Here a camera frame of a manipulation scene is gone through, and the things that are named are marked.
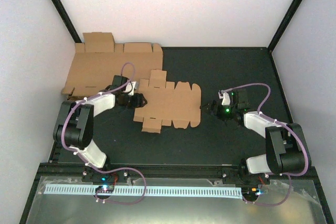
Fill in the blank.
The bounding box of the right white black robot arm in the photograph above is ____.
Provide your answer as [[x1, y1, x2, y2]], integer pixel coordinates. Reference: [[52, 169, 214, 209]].
[[201, 88, 311, 184]]

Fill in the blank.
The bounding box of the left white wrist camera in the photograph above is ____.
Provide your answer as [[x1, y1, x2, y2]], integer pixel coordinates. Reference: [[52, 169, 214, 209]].
[[124, 81, 139, 96]]

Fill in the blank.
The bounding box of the left black frame post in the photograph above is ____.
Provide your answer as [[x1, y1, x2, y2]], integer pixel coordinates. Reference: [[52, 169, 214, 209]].
[[51, 0, 82, 43]]

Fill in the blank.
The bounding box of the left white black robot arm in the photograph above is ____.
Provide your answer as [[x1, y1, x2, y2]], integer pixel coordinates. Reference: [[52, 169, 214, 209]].
[[53, 75, 148, 182]]

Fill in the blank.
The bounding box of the brown cardboard box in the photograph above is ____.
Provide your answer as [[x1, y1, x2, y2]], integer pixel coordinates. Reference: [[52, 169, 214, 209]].
[[133, 69, 202, 133]]

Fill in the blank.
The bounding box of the right black frame post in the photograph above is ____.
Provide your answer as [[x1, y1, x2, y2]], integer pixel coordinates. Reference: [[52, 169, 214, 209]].
[[267, 0, 303, 53]]

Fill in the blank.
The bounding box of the black frame post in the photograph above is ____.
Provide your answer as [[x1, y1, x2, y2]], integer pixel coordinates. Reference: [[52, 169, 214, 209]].
[[51, 0, 82, 43], [267, 0, 303, 53]]

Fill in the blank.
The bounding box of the white slotted cable duct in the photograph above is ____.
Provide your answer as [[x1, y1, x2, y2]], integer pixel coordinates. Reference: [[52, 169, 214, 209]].
[[43, 184, 242, 199]]

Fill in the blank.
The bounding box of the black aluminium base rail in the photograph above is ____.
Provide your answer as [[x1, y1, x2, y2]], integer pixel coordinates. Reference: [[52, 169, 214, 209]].
[[36, 163, 320, 183]]

